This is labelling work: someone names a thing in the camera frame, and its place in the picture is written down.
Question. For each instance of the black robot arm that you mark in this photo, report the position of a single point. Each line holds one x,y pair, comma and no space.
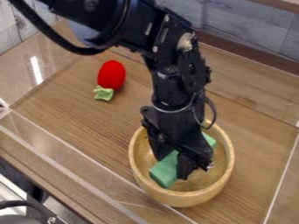
153,31

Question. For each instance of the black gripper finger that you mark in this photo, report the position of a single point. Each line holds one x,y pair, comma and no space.
186,165
160,144

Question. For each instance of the green rectangular block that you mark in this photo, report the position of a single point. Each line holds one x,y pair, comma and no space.
162,170

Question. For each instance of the brown wooden bowl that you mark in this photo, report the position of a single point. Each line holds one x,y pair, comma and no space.
201,186

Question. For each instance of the red plush strawberry toy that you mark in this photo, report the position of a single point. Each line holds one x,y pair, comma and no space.
110,78

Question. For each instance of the black stand base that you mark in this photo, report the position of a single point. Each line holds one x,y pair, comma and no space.
25,211

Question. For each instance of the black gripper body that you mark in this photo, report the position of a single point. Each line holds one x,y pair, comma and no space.
180,125

